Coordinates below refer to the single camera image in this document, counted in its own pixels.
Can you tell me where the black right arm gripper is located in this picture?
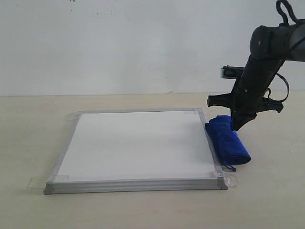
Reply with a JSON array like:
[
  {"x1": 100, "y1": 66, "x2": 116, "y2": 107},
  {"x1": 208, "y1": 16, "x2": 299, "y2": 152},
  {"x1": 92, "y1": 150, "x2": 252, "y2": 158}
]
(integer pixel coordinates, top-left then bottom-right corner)
[{"x1": 207, "y1": 57, "x2": 284, "y2": 131}]

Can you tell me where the blue cloth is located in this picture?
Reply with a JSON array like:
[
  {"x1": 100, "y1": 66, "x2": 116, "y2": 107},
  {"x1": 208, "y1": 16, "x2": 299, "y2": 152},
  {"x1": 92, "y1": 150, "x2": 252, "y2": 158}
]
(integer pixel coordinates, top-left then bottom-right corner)
[{"x1": 204, "y1": 115, "x2": 251, "y2": 172}]

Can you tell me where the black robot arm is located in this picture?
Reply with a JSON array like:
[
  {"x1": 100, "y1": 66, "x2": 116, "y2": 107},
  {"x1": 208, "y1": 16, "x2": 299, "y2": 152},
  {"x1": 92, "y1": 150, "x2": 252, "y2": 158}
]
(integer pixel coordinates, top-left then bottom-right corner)
[{"x1": 207, "y1": 22, "x2": 305, "y2": 131}]

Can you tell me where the clear tape back right corner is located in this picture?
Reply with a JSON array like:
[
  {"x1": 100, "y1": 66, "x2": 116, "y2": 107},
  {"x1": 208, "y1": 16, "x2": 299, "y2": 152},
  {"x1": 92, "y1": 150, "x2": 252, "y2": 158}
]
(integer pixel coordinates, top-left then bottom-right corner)
[{"x1": 183, "y1": 107, "x2": 211, "y2": 116}]

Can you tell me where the clear tape corner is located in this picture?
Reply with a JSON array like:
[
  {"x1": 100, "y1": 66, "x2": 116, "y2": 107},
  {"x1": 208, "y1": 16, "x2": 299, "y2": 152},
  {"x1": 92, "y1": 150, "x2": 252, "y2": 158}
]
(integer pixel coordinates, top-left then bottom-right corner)
[
  {"x1": 183, "y1": 107, "x2": 211, "y2": 116},
  {"x1": 65, "y1": 113, "x2": 81, "y2": 121},
  {"x1": 211, "y1": 171, "x2": 238, "y2": 190},
  {"x1": 27, "y1": 175, "x2": 69, "y2": 190}
]

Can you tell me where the clear tape front right corner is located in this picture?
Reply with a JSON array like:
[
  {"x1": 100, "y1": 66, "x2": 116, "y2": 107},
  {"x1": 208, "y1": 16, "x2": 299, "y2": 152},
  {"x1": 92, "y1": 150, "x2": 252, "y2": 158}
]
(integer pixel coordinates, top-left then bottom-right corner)
[{"x1": 211, "y1": 171, "x2": 238, "y2": 190}]

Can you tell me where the clear tape back left corner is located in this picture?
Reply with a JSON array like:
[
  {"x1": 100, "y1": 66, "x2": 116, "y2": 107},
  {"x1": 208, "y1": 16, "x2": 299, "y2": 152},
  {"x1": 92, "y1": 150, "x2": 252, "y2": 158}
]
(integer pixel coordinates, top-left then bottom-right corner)
[{"x1": 65, "y1": 113, "x2": 81, "y2": 121}]

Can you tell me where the clear tape front left corner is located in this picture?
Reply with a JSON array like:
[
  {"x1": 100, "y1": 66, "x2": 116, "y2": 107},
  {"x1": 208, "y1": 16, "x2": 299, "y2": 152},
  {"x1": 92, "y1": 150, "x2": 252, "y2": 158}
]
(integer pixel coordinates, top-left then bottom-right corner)
[{"x1": 27, "y1": 175, "x2": 69, "y2": 190}]

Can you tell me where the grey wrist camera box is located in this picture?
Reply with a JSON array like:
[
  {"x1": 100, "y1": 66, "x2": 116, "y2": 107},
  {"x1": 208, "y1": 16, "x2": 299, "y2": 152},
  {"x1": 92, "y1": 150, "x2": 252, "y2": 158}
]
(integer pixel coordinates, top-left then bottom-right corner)
[{"x1": 221, "y1": 65, "x2": 244, "y2": 79}]

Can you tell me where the white whiteboard with aluminium frame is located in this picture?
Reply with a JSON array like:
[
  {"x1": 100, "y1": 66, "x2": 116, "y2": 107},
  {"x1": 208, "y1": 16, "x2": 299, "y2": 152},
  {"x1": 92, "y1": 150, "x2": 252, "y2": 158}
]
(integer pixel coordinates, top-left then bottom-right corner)
[{"x1": 43, "y1": 108, "x2": 223, "y2": 195}]

